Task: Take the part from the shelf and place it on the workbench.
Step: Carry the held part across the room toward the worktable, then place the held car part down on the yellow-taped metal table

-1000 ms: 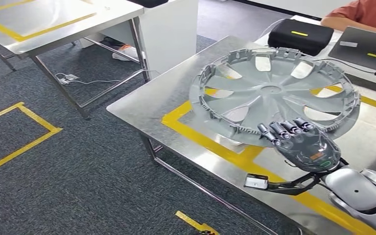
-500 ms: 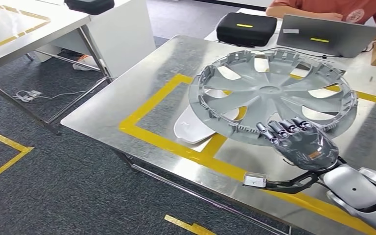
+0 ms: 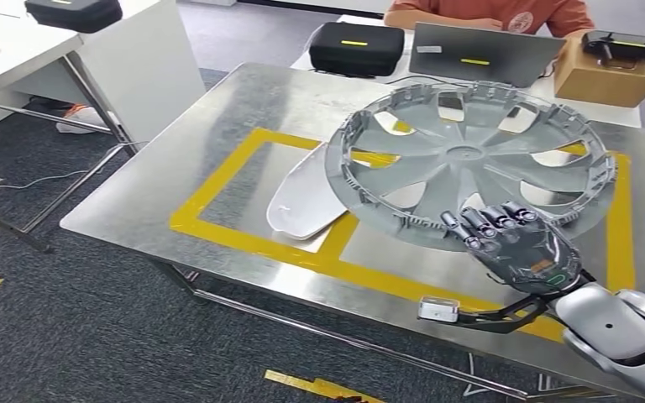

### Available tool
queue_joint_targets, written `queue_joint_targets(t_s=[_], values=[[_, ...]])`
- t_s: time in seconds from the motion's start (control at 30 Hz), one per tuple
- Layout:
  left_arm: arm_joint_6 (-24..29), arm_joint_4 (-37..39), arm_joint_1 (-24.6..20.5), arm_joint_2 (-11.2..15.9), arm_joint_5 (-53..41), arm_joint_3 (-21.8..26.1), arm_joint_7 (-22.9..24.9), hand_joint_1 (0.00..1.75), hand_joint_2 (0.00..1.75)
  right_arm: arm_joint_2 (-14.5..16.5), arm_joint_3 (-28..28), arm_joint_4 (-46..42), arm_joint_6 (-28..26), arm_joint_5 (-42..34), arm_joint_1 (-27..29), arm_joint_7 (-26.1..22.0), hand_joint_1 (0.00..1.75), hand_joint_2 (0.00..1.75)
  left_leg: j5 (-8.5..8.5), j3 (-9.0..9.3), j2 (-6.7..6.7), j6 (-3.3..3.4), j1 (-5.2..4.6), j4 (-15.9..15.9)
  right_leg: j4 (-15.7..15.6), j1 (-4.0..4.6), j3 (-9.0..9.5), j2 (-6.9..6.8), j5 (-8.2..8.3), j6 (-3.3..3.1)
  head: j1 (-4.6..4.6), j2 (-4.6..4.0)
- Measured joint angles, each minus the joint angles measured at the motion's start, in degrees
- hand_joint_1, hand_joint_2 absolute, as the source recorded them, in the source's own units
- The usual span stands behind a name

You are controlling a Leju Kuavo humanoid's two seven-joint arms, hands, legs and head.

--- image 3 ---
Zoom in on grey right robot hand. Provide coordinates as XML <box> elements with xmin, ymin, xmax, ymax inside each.
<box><xmin>440</xmin><ymin>201</ymin><xmax>584</xmax><ymax>296</ymax></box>

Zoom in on grey plastic wheel hubcap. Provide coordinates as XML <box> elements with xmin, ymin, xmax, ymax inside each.
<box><xmin>325</xmin><ymin>80</ymin><xmax>618</xmax><ymax>253</ymax></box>

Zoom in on white curved plastic part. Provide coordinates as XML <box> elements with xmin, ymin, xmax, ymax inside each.
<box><xmin>265</xmin><ymin>141</ymin><xmax>351</xmax><ymax>241</ymax></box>

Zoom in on stainless steel workbench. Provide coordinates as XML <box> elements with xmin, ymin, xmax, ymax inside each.
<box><xmin>60</xmin><ymin>62</ymin><xmax>645</xmax><ymax>403</ymax></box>

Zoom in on brown cardboard box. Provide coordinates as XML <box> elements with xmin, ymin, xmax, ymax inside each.
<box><xmin>553</xmin><ymin>35</ymin><xmax>645</xmax><ymax>108</ymax></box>

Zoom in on grey laptop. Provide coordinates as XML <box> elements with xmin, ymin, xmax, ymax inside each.
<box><xmin>408</xmin><ymin>22</ymin><xmax>567</xmax><ymax>89</ymax></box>

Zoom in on black remote controller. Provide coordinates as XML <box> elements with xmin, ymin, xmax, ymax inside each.
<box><xmin>580</xmin><ymin>30</ymin><xmax>645</xmax><ymax>71</ymax></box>

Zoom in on person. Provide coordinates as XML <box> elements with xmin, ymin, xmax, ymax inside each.
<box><xmin>383</xmin><ymin>0</ymin><xmax>596</xmax><ymax>39</ymax></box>

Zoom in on black zip carry case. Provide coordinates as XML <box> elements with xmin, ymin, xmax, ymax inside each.
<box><xmin>308</xmin><ymin>21</ymin><xmax>406</xmax><ymax>78</ymax></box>
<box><xmin>24</xmin><ymin>0</ymin><xmax>124</xmax><ymax>34</ymax></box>

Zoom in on yellow tape bench marking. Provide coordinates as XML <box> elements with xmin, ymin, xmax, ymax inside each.
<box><xmin>169</xmin><ymin>126</ymin><xmax>635</xmax><ymax>343</ymax></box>

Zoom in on white table steel legs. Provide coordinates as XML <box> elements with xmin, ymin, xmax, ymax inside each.
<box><xmin>0</xmin><ymin>0</ymin><xmax>207</xmax><ymax>254</ymax></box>

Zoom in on white plastic bag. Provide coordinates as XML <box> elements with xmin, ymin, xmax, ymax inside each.
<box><xmin>55</xmin><ymin>102</ymin><xmax>120</xmax><ymax>136</ymax></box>

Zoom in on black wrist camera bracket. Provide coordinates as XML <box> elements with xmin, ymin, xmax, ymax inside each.
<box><xmin>455</xmin><ymin>270</ymin><xmax>596</xmax><ymax>335</ymax></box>

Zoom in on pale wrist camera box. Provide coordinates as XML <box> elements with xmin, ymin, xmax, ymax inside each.
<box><xmin>417</xmin><ymin>296</ymin><xmax>462</xmax><ymax>325</ymax></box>

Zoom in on white floor cable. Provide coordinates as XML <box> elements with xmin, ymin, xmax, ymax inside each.
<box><xmin>0</xmin><ymin>141</ymin><xmax>151</xmax><ymax>191</ymax></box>

